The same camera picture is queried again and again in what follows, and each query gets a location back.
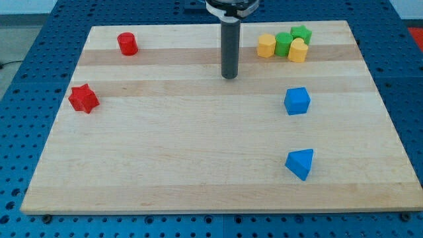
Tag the robot arm flange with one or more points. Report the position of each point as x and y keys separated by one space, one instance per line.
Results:
x=232 y=10

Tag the green star block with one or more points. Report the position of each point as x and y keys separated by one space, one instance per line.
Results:
x=301 y=32

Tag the red star block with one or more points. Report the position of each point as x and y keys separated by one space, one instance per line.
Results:
x=83 y=98

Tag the light wooden board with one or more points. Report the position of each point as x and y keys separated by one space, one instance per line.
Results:
x=172 y=136

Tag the blue cube block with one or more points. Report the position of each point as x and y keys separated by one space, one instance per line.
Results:
x=297 y=101

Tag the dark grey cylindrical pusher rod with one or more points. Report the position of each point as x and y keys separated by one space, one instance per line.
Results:
x=230 y=36

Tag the yellow hexagon block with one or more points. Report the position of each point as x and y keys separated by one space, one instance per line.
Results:
x=266 y=45

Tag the blue triangle block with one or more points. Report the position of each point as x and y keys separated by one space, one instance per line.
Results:
x=300 y=162

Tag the green cylinder block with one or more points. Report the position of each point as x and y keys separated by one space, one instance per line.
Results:
x=283 y=43

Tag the yellow heart block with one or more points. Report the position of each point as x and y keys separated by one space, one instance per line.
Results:
x=298 y=51

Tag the red cylinder block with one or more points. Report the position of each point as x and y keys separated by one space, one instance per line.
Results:
x=127 y=43

